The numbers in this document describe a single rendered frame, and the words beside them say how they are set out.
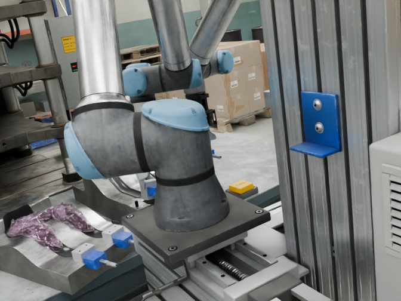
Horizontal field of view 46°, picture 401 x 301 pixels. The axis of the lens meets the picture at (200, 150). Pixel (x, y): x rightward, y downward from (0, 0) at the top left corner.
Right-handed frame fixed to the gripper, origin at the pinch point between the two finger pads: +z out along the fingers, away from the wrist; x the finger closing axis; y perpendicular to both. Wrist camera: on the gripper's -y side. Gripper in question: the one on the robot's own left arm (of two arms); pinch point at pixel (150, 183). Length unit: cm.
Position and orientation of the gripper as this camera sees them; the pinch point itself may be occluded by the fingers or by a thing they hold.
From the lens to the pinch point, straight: 144.7
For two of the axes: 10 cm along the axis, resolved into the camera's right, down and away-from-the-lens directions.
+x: 8.0, -1.6, 5.8
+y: 5.9, 0.1, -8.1
